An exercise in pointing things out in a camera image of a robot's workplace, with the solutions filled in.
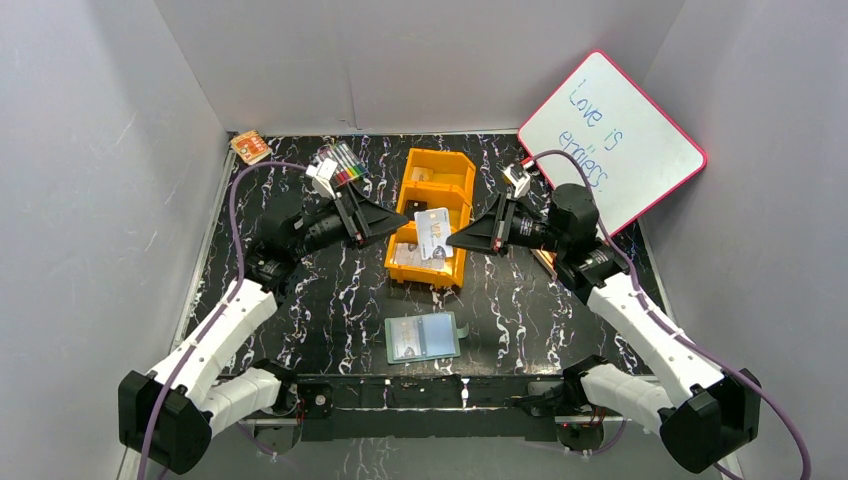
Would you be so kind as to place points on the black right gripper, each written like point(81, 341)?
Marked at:
point(491, 231)

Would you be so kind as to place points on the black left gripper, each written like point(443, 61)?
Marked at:
point(355, 216)

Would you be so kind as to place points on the white VIP credit card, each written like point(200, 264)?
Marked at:
point(432, 230)

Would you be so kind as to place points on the mint green card holder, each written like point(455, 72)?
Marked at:
point(441, 337)

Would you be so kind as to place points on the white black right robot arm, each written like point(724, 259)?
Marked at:
point(662, 358)

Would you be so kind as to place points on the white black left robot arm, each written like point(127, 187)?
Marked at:
point(212, 358)

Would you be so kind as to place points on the grey card in bin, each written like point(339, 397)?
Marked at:
point(409, 255)

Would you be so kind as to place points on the small orange card box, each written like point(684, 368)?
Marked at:
point(250, 147)

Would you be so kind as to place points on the black item in bin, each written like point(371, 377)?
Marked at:
point(413, 206)

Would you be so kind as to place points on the pack of coloured markers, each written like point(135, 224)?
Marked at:
point(348, 165)

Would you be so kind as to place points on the beige item in bin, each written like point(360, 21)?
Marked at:
point(421, 174)

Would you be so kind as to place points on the orange cover book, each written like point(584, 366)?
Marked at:
point(547, 260)

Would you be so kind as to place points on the pink framed whiteboard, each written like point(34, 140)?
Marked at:
point(599, 126)

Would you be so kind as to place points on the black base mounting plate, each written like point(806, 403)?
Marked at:
point(533, 407)

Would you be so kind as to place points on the aluminium rail frame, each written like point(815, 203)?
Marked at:
point(174, 426)

